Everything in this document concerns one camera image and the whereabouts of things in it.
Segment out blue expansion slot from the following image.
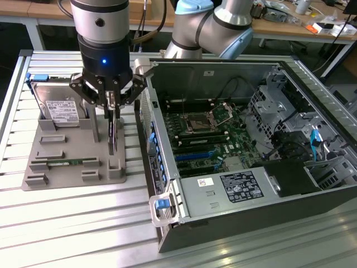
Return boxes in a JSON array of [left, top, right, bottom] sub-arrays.
[[175, 152, 211, 162]]

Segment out white cylinder cup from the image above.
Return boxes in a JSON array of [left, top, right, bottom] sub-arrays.
[[295, 0, 311, 15]]

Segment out CPU socket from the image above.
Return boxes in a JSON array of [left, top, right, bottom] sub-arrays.
[[182, 113, 215, 132]]

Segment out white black small box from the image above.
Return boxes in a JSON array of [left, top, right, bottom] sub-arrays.
[[312, 22, 335, 36]]

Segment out green nvidia graphics card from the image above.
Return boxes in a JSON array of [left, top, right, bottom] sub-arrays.
[[107, 92, 119, 156]]

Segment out grey metal enclosure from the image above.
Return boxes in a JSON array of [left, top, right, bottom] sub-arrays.
[[327, 83, 357, 112]]

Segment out grey plastic parts rack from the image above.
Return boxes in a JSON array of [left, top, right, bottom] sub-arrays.
[[21, 93, 128, 192]]

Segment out silver chipset heatsink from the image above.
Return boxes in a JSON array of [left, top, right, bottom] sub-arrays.
[[224, 157, 243, 171]]

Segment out grey electronic device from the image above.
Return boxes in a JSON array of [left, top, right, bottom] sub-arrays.
[[263, 1, 290, 23]]

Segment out hard disk in blue carrier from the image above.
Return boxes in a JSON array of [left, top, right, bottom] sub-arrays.
[[25, 73, 90, 128]]

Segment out wooden desk white legs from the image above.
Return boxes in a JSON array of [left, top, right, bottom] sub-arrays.
[[0, 0, 176, 51]]

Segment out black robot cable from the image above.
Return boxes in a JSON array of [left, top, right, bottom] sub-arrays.
[[131, 0, 170, 54]]

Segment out black RAM stick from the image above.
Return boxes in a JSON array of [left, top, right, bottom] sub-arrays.
[[178, 133, 230, 146]]

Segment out metal socket cover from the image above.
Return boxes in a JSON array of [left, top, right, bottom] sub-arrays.
[[209, 102, 234, 125]]

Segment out black silver PC case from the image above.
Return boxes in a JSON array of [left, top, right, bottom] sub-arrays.
[[133, 58, 357, 253]]

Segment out green Dell motherboard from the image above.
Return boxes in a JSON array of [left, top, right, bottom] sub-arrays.
[[163, 100, 268, 178]]

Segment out black monitor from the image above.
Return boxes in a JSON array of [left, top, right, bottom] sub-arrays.
[[342, 0, 357, 15]]

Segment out black wire bundle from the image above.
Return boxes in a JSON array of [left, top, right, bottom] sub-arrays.
[[262, 122, 312, 164]]

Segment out blue flat wire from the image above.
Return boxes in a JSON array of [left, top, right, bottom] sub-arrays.
[[310, 129, 321, 162]]

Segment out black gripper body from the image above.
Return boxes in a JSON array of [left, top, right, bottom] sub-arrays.
[[77, 32, 134, 93]]

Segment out cluttered wooden desk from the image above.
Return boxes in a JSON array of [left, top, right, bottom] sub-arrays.
[[250, 0, 357, 79]]

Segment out metal disk bay cage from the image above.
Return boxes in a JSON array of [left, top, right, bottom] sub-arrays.
[[247, 83, 298, 135]]

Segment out green RAM stick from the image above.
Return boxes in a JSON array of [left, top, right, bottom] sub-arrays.
[[32, 157, 98, 166]]

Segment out grey power supply unit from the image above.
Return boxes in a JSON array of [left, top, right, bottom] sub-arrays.
[[178, 167, 279, 218]]

